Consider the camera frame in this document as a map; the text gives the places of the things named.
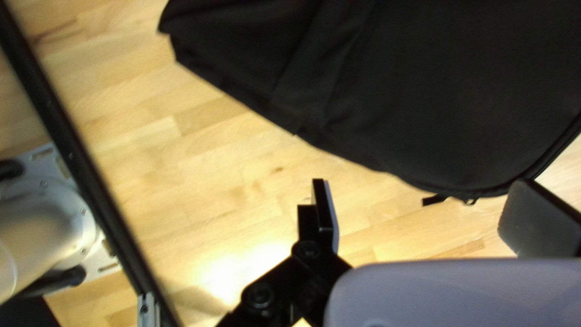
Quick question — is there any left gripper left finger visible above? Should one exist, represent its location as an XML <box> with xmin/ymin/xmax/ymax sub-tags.
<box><xmin>215</xmin><ymin>178</ymin><xmax>352</xmax><ymax>327</ymax></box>

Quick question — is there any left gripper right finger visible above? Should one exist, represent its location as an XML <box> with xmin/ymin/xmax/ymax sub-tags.
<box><xmin>498</xmin><ymin>178</ymin><xmax>581</xmax><ymax>259</ymax></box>

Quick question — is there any black backpack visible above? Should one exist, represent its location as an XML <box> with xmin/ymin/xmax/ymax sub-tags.
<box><xmin>157</xmin><ymin>0</ymin><xmax>581</xmax><ymax>208</ymax></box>

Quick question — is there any black frame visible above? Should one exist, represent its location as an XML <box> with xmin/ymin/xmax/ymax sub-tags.
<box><xmin>0</xmin><ymin>2</ymin><xmax>182</xmax><ymax>327</ymax></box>

